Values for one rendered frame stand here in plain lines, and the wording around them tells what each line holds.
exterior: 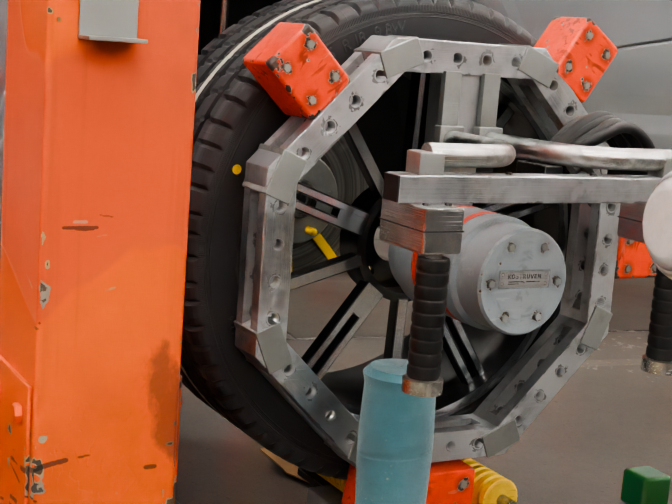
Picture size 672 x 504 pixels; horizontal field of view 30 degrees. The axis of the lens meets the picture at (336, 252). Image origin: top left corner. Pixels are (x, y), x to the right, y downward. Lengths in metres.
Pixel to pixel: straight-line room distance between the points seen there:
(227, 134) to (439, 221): 0.33
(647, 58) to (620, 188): 0.90
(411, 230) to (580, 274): 0.51
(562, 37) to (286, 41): 0.41
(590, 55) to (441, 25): 0.20
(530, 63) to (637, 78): 0.75
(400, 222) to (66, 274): 0.35
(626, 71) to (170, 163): 1.19
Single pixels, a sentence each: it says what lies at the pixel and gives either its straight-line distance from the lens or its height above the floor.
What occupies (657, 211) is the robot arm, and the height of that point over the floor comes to 1.01.
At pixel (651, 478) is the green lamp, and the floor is 0.66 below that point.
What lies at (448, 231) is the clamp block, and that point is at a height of 0.93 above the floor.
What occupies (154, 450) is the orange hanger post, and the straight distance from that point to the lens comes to 1.39.
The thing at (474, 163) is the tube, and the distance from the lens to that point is 1.36.
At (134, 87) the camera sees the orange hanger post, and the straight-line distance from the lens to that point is 1.30.
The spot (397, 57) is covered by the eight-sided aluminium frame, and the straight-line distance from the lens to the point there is 1.51.
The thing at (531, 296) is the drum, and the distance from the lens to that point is 1.49.
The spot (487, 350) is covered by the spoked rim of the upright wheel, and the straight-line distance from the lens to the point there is 1.83.
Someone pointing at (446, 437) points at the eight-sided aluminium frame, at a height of 0.61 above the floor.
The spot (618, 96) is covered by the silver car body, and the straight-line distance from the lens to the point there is 2.32.
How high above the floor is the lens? 1.12
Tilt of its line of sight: 10 degrees down
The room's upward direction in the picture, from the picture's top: 4 degrees clockwise
